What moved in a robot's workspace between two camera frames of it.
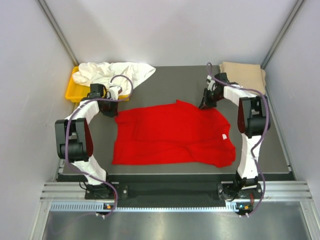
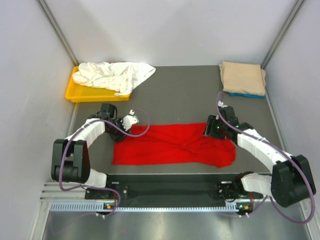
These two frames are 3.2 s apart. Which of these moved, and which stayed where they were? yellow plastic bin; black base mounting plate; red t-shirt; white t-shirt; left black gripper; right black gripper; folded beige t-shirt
Moved: right black gripper; left black gripper; red t-shirt
Stayed: black base mounting plate; yellow plastic bin; folded beige t-shirt; white t-shirt
